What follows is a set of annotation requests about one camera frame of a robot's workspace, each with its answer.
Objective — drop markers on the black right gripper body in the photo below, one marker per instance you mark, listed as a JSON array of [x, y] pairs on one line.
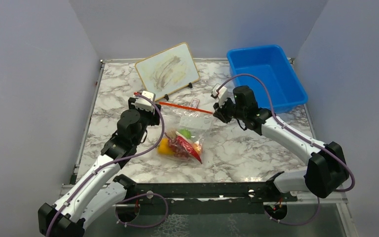
[[228, 111]]

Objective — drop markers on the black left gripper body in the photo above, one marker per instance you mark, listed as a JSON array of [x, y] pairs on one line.
[[148, 118]]

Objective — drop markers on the yellow bell pepper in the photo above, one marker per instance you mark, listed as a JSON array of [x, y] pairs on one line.
[[164, 148]]

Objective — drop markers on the clear zip bag orange zipper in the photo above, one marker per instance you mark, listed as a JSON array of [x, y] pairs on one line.
[[197, 121]]

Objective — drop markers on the green lime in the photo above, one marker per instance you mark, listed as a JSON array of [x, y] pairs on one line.
[[186, 133]]

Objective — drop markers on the red chili pepper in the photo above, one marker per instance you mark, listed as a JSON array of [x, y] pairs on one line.
[[188, 145]]

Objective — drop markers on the red grape bunch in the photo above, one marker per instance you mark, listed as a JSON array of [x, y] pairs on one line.
[[178, 151]]

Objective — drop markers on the peach fruit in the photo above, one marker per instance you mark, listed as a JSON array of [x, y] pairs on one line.
[[198, 148]]

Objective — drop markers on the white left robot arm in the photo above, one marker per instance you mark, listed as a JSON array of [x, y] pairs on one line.
[[74, 212]]

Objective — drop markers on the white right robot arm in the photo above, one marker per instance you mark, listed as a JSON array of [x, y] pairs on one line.
[[326, 168]]

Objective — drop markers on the red white staple box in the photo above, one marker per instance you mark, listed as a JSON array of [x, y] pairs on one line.
[[194, 103]]

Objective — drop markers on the blue plastic bin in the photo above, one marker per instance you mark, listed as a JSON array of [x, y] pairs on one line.
[[270, 64]]

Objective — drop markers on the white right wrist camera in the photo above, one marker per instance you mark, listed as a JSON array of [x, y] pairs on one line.
[[220, 93]]

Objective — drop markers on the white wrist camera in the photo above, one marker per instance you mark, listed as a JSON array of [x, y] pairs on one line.
[[144, 101], [220, 93]]

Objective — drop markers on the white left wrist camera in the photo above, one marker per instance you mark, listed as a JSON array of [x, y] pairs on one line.
[[144, 101]]

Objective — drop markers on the small whiteboard yellow frame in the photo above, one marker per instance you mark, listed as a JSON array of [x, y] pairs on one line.
[[168, 71]]

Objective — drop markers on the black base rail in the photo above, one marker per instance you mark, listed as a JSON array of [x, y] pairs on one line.
[[198, 198]]

